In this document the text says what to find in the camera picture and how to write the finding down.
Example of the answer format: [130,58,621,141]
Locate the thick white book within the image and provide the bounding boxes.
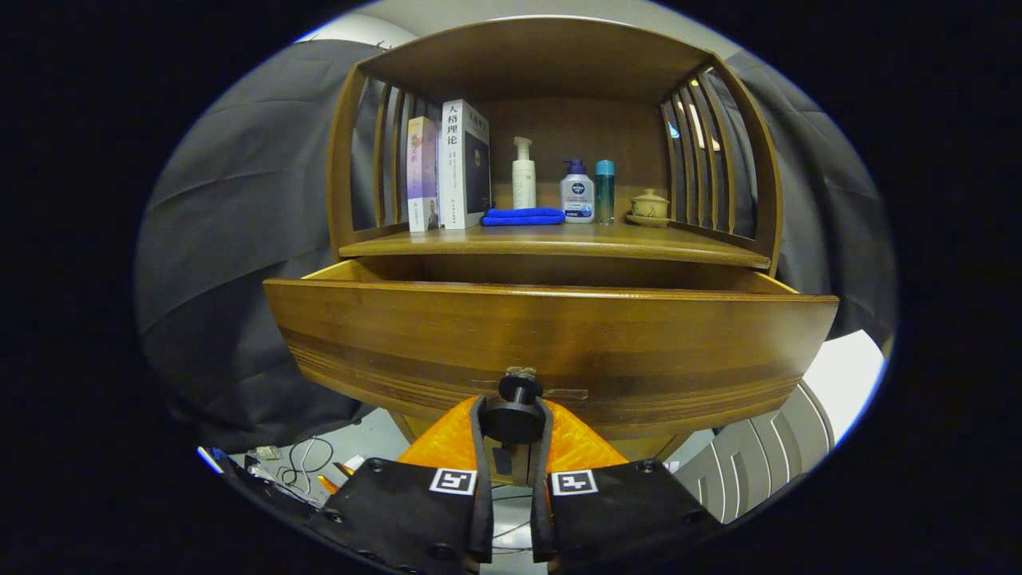
[438,99,492,231]

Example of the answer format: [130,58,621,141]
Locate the black cable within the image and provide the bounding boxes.
[491,483,533,553]
[283,435,336,492]

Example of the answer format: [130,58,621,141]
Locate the purple book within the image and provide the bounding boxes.
[406,117,442,233]

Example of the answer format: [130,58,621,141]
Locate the white slatted panel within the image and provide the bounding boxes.
[672,382,836,524]

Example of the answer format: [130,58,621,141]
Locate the teal blue bottle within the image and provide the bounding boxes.
[595,160,616,225]

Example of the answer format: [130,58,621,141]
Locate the brown wooden cabinet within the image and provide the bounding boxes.
[326,14,785,488]

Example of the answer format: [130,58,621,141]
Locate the white flat panel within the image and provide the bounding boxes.
[801,330,887,420]

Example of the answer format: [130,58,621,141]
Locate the blue folded cloth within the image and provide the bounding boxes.
[481,207,566,227]

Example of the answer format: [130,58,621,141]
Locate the brown wooden drawer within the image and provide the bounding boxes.
[263,258,841,445]

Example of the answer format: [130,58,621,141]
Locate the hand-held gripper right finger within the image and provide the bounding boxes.
[531,397,723,575]

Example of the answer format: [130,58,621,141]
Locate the white bottle blue pump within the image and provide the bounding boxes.
[560,159,596,224]

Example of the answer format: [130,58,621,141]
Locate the yellow ceramic lidded teacup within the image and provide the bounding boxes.
[625,188,671,228]

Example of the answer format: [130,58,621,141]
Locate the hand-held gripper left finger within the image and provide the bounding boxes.
[307,395,494,575]

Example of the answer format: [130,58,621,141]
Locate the wooden countertop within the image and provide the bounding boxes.
[338,222,771,269]

